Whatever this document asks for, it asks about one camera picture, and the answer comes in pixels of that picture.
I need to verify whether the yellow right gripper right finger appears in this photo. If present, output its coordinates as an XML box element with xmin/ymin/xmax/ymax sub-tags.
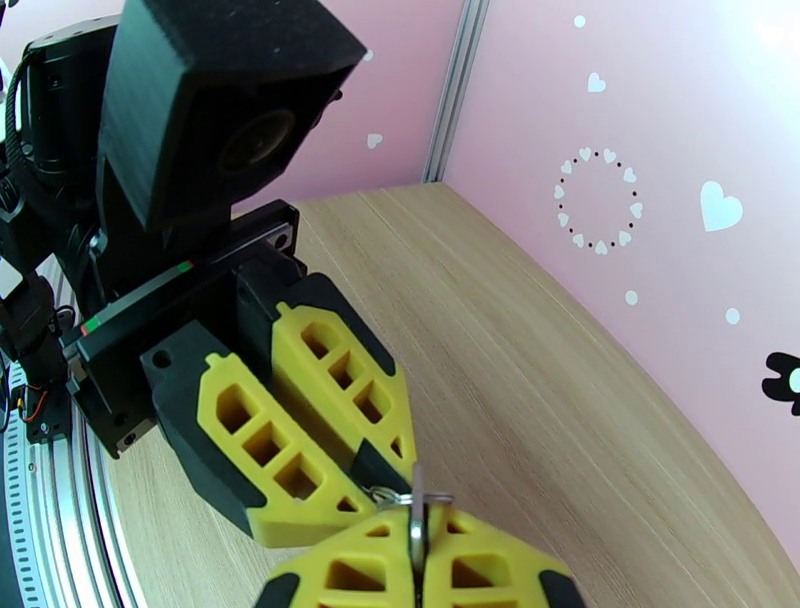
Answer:
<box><xmin>419</xmin><ymin>502</ymin><xmax>589</xmax><ymax>608</ymax></box>

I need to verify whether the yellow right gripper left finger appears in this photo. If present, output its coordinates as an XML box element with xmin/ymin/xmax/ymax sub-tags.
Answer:
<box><xmin>252</xmin><ymin>504</ymin><xmax>419</xmax><ymax>608</ymax></box>

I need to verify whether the silver metal keyring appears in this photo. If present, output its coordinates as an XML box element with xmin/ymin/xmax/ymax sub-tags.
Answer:
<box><xmin>367</xmin><ymin>482</ymin><xmax>456</xmax><ymax>509</ymax></box>

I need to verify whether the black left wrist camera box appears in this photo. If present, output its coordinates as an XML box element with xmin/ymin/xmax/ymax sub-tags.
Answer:
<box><xmin>96</xmin><ymin>0</ymin><xmax>368</xmax><ymax>234</ymax></box>

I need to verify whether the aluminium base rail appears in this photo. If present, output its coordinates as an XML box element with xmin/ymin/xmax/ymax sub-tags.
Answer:
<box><xmin>0</xmin><ymin>362</ymin><xmax>136</xmax><ymax>608</ymax></box>

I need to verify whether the black camera cable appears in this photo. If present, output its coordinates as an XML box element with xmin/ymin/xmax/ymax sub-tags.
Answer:
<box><xmin>0</xmin><ymin>52</ymin><xmax>29</xmax><ymax>189</ymax></box>

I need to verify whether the aluminium frame post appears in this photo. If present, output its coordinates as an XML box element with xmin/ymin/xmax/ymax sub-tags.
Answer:
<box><xmin>423</xmin><ymin>0</ymin><xmax>492</xmax><ymax>184</ymax></box>

